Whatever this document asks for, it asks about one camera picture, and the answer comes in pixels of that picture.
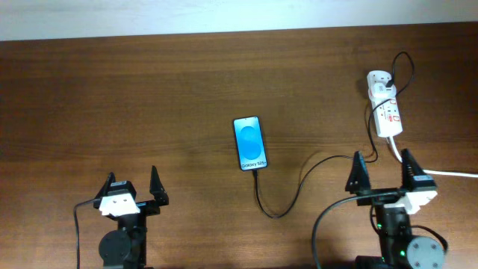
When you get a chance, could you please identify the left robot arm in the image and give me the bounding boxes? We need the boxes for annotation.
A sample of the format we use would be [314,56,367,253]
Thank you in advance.
[93,166,169,269]

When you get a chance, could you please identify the blue Galaxy smartphone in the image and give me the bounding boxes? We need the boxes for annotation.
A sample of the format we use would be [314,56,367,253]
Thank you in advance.
[232,116,268,171]

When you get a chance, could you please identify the white USB charger adapter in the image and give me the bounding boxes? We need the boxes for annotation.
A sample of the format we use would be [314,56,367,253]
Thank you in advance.
[368,82,397,102]

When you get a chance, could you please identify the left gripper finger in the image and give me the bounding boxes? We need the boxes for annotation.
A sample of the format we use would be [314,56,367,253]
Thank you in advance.
[95,172,116,199]
[149,166,169,205]

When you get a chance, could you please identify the white power strip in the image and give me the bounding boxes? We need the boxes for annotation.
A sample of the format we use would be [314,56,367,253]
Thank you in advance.
[367,70,403,138]

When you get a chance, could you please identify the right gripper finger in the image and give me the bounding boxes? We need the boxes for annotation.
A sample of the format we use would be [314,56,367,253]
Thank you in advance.
[401,149,426,191]
[345,151,371,194]

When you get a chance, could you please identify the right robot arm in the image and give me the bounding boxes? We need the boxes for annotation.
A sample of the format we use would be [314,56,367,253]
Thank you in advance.
[345,149,448,269]

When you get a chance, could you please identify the white power strip cord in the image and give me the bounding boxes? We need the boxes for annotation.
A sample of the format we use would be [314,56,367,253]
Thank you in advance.
[387,136,478,179]

